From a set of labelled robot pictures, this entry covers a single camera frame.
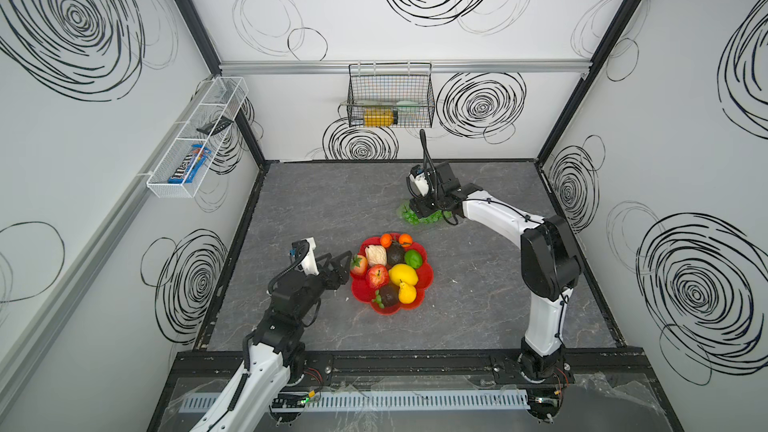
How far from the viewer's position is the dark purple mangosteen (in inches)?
32.2

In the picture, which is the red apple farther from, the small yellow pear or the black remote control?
the black remote control

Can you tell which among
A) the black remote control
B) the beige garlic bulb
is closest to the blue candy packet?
the black remote control

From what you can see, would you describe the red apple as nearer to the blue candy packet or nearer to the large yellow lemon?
the large yellow lemon

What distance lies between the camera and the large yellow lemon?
86 centimetres

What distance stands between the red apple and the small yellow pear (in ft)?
0.17

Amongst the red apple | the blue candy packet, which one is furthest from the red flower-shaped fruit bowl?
the blue candy packet

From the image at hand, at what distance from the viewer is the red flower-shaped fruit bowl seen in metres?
0.83

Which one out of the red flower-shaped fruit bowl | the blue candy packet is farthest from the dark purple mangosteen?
the blue candy packet

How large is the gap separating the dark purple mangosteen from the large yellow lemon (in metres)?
0.02

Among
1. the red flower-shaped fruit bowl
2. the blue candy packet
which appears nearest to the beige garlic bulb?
the red flower-shaped fruit bowl

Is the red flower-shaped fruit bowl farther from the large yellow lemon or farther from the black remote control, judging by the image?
the black remote control

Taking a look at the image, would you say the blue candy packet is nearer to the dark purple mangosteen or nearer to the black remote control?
the black remote control

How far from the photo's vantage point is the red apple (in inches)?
33.2

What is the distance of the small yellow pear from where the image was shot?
826 millimetres
